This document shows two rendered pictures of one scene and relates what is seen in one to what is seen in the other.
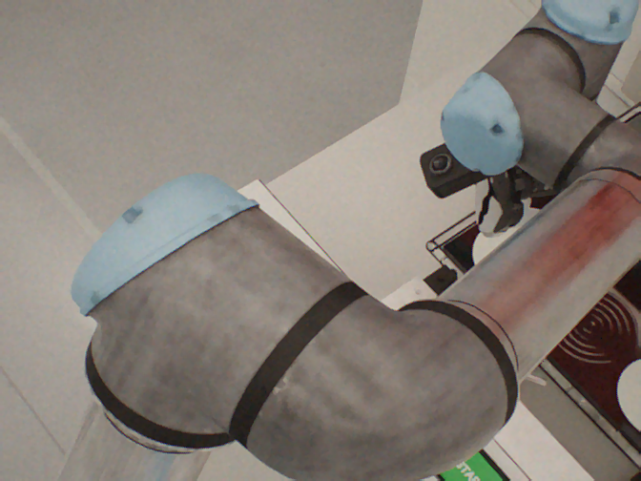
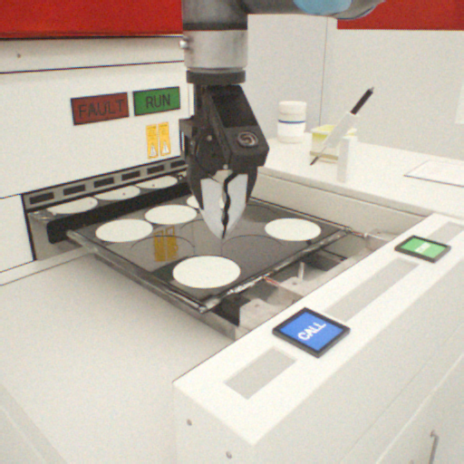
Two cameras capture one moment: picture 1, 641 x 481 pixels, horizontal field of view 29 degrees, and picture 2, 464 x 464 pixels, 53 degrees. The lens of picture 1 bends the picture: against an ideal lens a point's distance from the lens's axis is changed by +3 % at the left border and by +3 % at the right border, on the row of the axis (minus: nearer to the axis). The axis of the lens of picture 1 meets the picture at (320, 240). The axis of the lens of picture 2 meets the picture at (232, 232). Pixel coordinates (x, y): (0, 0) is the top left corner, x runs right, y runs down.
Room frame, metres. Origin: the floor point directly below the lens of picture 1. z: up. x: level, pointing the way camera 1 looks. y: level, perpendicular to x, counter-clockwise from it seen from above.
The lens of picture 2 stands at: (0.73, 0.39, 1.24)
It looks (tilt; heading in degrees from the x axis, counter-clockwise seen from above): 24 degrees down; 271
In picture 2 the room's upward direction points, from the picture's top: straight up
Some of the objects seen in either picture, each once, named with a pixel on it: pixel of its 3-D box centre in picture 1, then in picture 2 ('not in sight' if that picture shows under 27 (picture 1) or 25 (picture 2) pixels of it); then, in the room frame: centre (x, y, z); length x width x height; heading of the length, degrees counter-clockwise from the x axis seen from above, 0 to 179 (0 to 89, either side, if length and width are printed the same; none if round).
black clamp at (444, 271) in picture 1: (439, 282); (237, 304); (0.73, -0.14, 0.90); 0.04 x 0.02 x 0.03; 137
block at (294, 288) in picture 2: not in sight; (308, 298); (0.64, -0.16, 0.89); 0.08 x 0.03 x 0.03; 137
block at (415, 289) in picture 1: (400, 309); (271, 323); (0.69, -0.10, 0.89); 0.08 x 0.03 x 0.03; 137
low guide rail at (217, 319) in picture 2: not in sight; (180, 296); (0.83, -0.25, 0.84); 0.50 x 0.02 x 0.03; 137
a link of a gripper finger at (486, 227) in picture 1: (515, 218); (227, 200); (0.75, -0.20, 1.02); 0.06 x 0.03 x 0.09; 113
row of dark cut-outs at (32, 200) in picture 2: not in sight; (130, 175); (0.96, -0.52, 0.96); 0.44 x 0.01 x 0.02; 47
